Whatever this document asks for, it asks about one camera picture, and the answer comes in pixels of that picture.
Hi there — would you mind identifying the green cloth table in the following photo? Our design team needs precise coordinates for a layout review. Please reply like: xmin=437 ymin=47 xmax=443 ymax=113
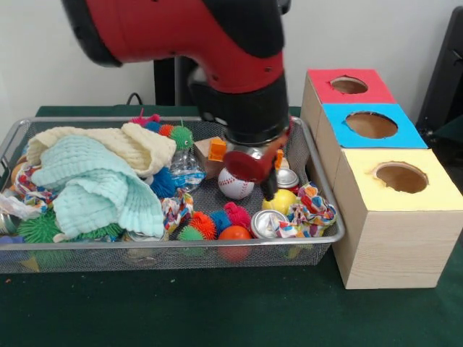
xmin=0 ymin=105 xmax=463 ymax=347

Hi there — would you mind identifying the multicolour spiky caterpillar toy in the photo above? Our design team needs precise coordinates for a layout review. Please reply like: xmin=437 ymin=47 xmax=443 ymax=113
xmin=130 ymin=110 xmax=195 ymax=151
xmin=177 ymin=202 xmax=252 ymax=241

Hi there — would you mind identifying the red-orange ball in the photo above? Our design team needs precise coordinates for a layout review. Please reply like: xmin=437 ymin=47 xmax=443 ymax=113
xmin=218 ymin=226 xmax=252 ymax=261

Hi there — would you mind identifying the orange plastic tray block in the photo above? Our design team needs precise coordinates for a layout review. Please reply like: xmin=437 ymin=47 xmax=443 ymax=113
xmin=208 ymin=137 xmax=284 ymax=171

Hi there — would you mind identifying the green spiky googly-eyed toy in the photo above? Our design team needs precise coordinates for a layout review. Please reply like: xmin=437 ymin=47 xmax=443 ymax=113
xmin=16 ymin=213 xmax=124 ymax=244

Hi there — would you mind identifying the cream waffle cloth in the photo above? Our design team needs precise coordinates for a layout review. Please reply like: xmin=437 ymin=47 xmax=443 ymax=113
xmin=27 ymin=123 xmax=177 ymax=178

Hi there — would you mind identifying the mint green cloth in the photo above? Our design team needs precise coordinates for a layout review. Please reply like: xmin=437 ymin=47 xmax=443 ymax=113
xmin=30 ymin=135 xmax=166 ymax=239

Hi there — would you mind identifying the colourful polka-dot cloth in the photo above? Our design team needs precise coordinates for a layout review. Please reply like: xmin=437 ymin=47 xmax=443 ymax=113
xmin=279 ymin=182 xmax=338 ymax=238

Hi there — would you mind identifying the white baseball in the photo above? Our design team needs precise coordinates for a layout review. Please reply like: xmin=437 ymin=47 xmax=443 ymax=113
xmin=218 ymin=168 xmax=255 ymax=200

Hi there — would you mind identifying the crushed silver can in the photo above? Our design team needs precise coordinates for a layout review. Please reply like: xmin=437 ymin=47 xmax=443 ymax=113
xmin=251 ymin=210 xmax=288 ymax=239

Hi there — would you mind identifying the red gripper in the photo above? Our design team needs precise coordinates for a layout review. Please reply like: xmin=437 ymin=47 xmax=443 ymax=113
xmin=223 ymin=123 xmax=292 ymax=202

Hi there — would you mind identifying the wire mesh bin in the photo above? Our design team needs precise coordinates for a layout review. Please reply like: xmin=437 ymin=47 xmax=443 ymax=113
xmin=0 ymin=116 xmax=347 ymax=273

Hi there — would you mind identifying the black floor stand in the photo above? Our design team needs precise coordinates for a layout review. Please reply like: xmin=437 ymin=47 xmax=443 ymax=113
xmin=418 ymin=6 xmax=463 ymax=145

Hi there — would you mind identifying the blue furry googly-eyed toy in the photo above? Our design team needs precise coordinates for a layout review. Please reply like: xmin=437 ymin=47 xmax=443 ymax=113
xmin=150 ymin=168 xmax=178 ymax=200

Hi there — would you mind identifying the wooden box with three holes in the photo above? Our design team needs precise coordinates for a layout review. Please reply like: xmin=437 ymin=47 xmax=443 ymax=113
xmin=300 ymin=69 xmax=463 ymax=290

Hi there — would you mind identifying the yellow ball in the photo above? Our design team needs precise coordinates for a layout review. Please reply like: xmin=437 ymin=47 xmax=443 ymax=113
xmin=262 ymin=189 xmax=297 ymax=215

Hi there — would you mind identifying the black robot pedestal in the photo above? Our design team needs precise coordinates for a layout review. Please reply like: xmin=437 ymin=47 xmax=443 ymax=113
xmin=152 ymin=58 xmax=203 ymax=107

